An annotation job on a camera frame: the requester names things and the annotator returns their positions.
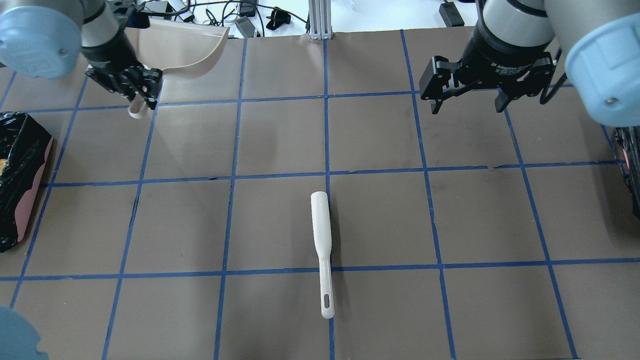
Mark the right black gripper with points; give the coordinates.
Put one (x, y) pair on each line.
(502, 59)

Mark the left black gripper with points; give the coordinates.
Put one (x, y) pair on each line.
(106, 56)

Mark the beige dustpan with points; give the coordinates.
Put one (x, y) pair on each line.
(179, 51)

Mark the beige hand brush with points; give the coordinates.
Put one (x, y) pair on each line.
(323, 242)

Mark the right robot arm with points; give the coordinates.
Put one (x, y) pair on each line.
(599, 39)

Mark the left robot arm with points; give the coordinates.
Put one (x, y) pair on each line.
(43, 39)

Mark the black lined trash bin right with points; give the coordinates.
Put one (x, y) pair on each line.
(628, 142)

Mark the black power adapter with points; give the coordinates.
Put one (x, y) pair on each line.
(450, 14)

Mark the aluminium frame post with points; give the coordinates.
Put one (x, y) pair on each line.
(319, 20)

